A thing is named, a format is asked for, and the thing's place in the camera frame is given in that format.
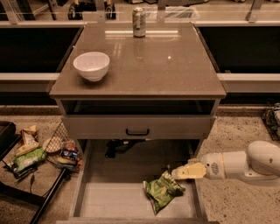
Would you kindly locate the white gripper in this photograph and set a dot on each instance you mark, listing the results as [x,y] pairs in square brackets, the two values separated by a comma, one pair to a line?
[212,165]

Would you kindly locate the green jalapeno chip bag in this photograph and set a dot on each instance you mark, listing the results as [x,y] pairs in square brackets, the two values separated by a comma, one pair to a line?
[162,191]

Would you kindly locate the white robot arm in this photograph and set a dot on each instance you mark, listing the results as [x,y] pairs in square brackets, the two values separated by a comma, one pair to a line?
[259,165]

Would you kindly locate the open grey middle drawer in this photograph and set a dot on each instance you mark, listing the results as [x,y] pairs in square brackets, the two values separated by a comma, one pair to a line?
[111,190]

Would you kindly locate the grey drawer cabinet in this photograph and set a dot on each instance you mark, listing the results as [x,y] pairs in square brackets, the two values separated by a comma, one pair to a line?
[165,73]

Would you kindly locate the closed grey upper drawer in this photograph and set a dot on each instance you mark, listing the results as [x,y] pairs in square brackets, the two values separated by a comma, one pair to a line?
[161,126]

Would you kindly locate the green snack bag on floor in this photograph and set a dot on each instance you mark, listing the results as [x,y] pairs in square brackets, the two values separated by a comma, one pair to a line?
[30,158]

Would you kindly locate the beige snack bag on floor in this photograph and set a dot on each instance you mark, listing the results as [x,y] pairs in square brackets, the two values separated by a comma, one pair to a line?
[29,141]

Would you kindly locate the black object under cabinet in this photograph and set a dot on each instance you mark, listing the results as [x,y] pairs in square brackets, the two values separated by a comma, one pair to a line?
[120,146]

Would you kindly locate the blue snack pack in basket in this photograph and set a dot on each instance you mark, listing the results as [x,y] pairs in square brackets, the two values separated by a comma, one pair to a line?
[69,154]

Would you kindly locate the white ceramic bowl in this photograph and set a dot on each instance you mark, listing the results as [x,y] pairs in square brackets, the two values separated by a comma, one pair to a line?
[92,66]

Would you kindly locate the black drawer handle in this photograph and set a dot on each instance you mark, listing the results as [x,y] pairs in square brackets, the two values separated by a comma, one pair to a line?
[137,133]

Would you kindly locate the black wire basket right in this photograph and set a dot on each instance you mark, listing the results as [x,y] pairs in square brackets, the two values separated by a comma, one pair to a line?
[271,120]

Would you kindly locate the black wire basket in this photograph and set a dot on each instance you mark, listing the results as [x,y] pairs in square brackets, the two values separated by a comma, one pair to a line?
[271,120]
[55,144]

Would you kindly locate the black wire basket left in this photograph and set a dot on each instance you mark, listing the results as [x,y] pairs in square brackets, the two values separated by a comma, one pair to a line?
[55,144]

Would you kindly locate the black metal stand frame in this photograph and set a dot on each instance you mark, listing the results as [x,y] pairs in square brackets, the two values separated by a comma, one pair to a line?
[41,197]

